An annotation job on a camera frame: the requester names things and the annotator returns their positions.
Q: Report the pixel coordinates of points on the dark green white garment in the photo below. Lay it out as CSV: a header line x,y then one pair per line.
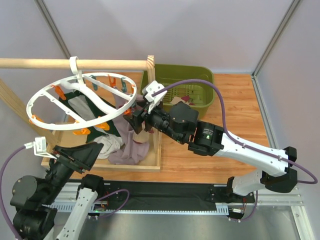
x,y
84,107

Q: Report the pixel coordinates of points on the white round clip hanger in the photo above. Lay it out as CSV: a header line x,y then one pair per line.
x,y
77,82

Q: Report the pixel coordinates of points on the olive green plastic basin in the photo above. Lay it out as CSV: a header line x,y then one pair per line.
x,y
200,96

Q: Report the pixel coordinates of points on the maroon striped sock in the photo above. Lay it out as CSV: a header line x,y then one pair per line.
x,y
140,136

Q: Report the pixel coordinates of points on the white cloth garment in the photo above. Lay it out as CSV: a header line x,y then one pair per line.
x,y
111,143

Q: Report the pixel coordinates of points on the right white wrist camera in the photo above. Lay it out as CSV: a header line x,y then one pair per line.
x,y
154,93

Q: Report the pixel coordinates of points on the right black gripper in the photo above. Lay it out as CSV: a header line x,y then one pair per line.
x,y
144,116

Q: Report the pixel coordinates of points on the lilac pink garment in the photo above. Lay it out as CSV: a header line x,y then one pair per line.
x,y
131,153

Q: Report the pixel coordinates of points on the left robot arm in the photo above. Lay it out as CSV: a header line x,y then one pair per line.
x,y
32,196

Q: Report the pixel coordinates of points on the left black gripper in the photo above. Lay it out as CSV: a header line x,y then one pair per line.
x,y
68,161

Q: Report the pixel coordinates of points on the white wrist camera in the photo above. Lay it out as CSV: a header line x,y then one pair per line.
x,y
154,93
39,146

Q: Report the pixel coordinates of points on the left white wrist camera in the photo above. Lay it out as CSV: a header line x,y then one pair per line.
x,y
39,146

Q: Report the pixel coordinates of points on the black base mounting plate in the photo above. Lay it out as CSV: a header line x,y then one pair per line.
x,y
163,196

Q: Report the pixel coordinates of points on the aluminium frame rail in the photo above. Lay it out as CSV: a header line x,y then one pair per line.
x,y
117,199

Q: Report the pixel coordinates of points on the teal clothes peg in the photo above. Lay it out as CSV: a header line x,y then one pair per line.
x,y
94,85

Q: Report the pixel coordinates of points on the orange clothes peg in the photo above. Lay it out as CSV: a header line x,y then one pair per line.
x,y
58,90
83,131
112,81

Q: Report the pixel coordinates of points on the wooden hanging rack frame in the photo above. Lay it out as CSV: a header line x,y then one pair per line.
x,y
87,66

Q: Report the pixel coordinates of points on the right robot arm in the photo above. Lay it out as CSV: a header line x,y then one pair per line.
x,y
181,123

